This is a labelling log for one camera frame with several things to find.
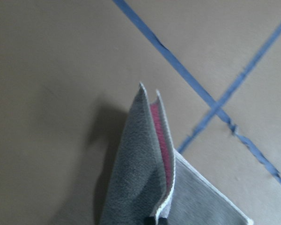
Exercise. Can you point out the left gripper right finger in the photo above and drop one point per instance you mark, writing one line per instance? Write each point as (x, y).
(162, 221)

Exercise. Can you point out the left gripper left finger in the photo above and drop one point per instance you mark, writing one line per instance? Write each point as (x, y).
(149, 221)

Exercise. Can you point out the pink and grey towel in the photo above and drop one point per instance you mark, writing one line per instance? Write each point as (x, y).
(151, 179)

